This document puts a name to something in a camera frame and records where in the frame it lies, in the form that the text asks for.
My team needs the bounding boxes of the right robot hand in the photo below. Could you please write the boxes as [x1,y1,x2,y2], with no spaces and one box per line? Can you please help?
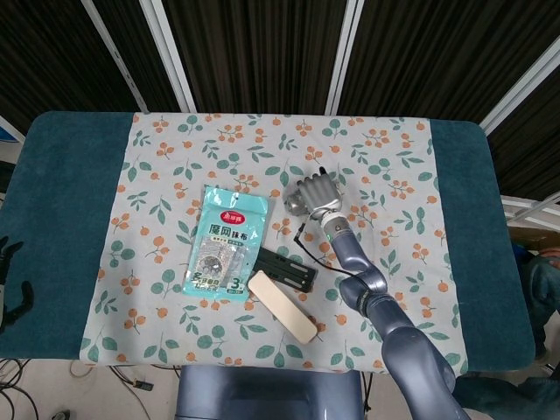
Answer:
[293,165,344,216]

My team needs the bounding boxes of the teal table cover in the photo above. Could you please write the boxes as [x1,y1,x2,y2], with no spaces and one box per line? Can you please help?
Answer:
[0,110,536,375]

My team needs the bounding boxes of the black flat plastic plate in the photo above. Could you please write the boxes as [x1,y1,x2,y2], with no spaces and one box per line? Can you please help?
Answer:
[252,247,318,293]

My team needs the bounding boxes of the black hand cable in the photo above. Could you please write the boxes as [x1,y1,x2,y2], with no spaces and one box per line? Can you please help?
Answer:
[293,209,358,278]

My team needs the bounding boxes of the teal dishcloth package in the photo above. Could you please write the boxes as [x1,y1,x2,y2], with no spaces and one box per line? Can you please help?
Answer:
[181,185,271,302]

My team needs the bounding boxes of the floral patterned tablecloth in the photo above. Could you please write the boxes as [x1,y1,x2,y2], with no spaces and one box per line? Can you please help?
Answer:
[79,112,471,378]

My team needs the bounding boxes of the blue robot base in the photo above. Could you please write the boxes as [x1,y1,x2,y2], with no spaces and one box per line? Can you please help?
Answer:
[174,365,365,420]

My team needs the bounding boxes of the beige oblong case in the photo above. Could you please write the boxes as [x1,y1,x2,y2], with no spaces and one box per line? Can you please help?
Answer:
[247,269,318,347]

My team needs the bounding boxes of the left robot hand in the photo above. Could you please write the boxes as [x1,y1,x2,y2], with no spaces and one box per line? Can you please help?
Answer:
[0,235,35,327]

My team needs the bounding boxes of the floor cables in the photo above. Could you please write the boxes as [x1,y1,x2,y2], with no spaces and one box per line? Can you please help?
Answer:
[0,358,180,420]

